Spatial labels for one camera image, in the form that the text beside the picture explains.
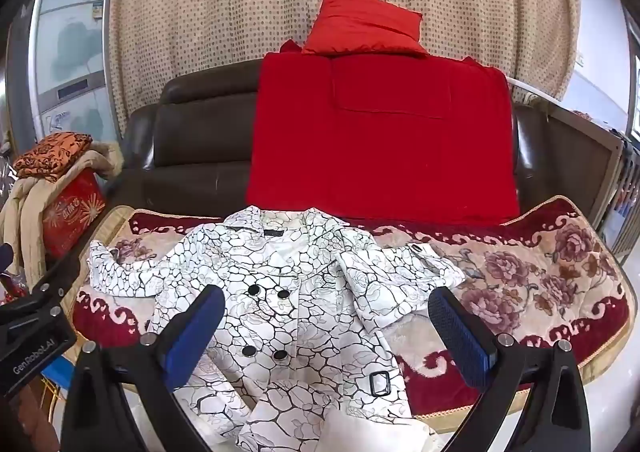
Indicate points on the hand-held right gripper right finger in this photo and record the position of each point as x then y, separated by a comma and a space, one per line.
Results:
462, 337

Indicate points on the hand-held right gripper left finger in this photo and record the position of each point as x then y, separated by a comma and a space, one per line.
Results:
195, 337

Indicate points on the white black-patterned coat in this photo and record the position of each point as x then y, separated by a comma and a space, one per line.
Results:
300, 332

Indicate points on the floral red beige sofa mat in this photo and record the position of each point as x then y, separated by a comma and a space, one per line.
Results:
525, 282

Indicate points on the beige jacket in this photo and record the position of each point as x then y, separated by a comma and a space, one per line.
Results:
27, 212

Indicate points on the red printed box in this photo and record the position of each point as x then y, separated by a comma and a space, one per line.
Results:
70, 217

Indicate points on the orange patterned cloth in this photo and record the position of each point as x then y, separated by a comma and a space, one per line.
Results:
52, 154

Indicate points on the brown leather sofa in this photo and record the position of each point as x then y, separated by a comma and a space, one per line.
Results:
200, 132

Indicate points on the brown wooden board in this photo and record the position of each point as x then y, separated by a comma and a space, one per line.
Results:
580, 162

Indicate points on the red blanket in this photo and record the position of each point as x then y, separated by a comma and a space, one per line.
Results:
380, 142

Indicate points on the silver refrigerator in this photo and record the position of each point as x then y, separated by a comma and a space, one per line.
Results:
70, 57

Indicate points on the red pillow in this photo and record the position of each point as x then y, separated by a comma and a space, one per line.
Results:
362, 27

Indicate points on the beige dotted curtain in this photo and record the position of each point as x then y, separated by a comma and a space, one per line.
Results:
225, 7

